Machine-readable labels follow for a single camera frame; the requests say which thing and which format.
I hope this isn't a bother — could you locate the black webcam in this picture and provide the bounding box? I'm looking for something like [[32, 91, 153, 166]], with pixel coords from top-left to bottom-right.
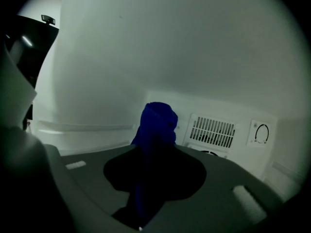
[[41, 14, 56, 26]]

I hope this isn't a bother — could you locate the blue cleaning cloth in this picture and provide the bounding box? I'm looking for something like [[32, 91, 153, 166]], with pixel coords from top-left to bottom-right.
[[130, 101, 179, 228]]

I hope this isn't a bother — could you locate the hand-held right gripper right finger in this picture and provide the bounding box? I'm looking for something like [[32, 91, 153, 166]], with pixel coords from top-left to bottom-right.
[[145, 144, 207, 228]]

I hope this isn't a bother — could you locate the large black monitor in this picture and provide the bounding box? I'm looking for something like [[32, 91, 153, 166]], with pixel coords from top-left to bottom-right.
[[4, 15, 60, 87]]

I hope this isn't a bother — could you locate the black mini fridge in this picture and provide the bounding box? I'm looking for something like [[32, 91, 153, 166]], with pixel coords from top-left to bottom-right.
[[17, 0, 310, 203]]

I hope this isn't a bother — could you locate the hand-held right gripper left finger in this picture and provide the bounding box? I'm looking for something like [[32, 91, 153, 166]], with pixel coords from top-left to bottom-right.
[[103, 146, 142, 230]]

